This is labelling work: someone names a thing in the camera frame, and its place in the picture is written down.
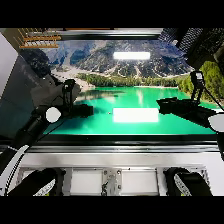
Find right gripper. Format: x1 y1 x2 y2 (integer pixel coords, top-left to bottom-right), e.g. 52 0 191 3
156 97 195 116

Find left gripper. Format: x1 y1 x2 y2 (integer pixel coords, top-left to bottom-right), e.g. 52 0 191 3
65 103 95 119

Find black garment with white stripes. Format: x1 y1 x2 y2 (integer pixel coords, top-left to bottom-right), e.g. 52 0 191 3
30 73 82 110

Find brown clothes hanger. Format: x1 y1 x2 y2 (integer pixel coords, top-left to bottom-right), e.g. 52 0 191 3
18 42 61 51
22 34 63 43

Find black cable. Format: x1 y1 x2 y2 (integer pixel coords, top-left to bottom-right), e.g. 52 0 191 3
42 115 68 137
203 85 224 109

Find silver frame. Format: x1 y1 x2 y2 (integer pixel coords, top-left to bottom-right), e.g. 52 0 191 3
0 143 224 197

